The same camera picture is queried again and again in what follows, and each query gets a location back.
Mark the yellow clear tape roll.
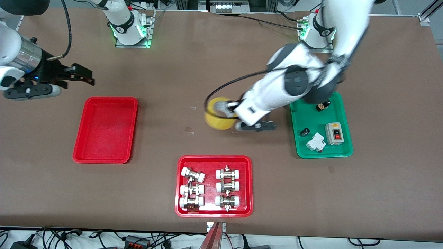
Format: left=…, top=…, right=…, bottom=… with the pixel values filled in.
left=204, top=97, right=240, bottom=131

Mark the red tray with fittings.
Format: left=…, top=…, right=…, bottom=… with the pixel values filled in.
left=175, top=155, right=253, bottom=218

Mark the empty red plastic tray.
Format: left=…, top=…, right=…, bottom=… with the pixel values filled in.
left=72, top=96, right=138, bottom=164

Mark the green plastic tray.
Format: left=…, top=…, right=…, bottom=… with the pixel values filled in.
left=289, top=91, right=354, bottom=159

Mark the white metal pipe fitting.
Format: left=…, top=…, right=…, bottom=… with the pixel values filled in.
left=215, top=195, right=241, bottom=212
left=181, top=167, right=206, bottom=183
left=180, top=183, right=205, bottom=196
left=179, top=196, right=204, bottom=212
left=216, top=180, right=241, bottom=194
left=216, top=165, right=241, bottom=181

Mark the white circuit breaker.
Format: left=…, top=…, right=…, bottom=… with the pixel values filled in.
left=305, top=133, right=327, bottom=153

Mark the white power strip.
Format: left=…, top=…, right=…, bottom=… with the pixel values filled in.
left=209, top=0, right=250, bottom=13

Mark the red aluminium profile bar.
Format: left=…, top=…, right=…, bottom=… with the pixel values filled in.
left=199, top=221, right=227, bottom=249

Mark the black box with orange clips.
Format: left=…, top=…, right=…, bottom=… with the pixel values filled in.
left=124, top=235, right=151, bottom=248

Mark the black power adapter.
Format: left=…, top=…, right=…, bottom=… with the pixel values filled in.
left=10, top=240, right=37, bottom=249

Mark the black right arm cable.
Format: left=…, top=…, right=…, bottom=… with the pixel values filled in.
left=47, top=0, right=72, bottom=61

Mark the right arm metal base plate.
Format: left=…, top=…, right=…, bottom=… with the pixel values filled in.
left=115, top=10, right=155, bottom=48

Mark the black cable on table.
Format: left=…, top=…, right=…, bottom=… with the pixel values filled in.
left=239, top=10, right=307, bottom=31

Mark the grey push button switch box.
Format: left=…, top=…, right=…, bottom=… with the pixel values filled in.
left=325, top=122, right=346, bottom=145

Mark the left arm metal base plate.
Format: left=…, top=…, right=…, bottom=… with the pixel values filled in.
left=298, top=16, right=335, bottom=53

